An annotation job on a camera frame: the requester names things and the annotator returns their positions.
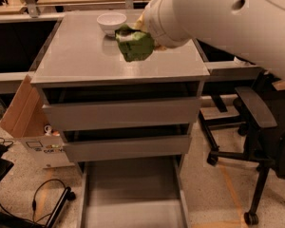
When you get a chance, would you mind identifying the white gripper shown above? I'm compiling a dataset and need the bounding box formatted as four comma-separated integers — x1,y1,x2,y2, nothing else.
134,0,192,51

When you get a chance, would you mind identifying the green rice chip bag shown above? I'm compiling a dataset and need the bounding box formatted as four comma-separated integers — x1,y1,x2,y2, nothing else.
115,25,155,62

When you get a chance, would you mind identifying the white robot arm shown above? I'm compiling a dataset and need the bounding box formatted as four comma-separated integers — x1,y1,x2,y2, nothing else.
142,0,285,81

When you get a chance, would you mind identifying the grey drawer cabinet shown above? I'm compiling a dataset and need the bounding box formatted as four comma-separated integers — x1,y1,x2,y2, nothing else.
30,7,211,228

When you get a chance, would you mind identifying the grey middle drawer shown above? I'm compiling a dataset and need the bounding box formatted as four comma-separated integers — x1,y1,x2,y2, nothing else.
64,135,191,162

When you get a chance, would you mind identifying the grey top drawer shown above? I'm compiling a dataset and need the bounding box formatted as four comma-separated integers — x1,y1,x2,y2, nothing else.
43,97,200,131

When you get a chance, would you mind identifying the grey open bottom drawer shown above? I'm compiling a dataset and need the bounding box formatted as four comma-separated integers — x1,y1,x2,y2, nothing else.
76,157,191,228

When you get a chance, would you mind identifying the white ceramic bowl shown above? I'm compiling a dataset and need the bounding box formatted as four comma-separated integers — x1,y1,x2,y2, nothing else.
97,12,127,37

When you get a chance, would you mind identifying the black office chair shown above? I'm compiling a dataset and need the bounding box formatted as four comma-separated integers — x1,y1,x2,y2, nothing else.
199,71,285,225

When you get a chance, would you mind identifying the brown cardboard box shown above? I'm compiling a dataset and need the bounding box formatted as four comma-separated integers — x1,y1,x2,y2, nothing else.
0,76,73,168

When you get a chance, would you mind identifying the black cable on floor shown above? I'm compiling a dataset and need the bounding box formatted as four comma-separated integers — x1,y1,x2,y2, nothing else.
0,178,77,223

